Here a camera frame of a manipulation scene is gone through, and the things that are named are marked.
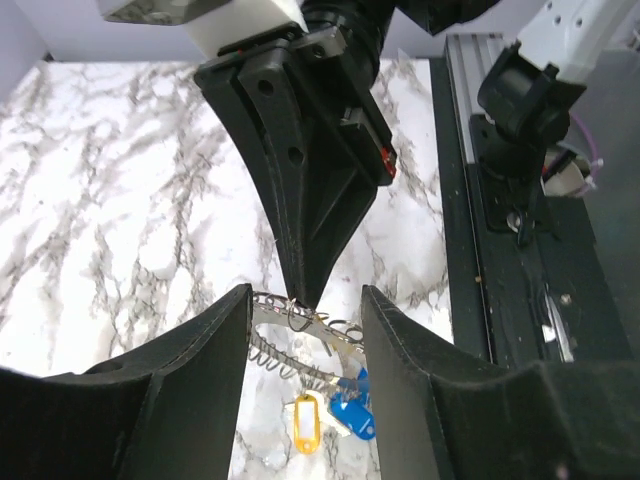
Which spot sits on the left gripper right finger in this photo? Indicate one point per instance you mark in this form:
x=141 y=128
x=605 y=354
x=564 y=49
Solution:
x=441 y=413

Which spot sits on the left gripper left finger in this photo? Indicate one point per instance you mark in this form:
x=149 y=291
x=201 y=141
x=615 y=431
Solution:
x=164 y=410

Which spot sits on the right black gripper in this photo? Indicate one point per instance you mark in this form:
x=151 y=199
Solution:
x=295 y=98

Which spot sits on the blue key tag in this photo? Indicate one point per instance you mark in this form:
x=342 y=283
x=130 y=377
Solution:
x=353 y=409

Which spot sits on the yellow key tag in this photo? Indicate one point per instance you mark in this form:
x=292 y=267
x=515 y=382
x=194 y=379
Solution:
x=306 y=424

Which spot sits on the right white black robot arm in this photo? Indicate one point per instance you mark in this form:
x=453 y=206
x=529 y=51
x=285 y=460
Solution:
x=535 y=80

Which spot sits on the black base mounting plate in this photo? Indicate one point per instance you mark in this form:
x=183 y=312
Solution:
x=511 y=305

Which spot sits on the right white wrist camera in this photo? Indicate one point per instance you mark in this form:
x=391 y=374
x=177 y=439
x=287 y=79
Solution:
x=211 y=25

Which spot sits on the aluminium rail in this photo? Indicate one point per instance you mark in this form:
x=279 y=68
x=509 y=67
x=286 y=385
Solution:
x=469 y=58

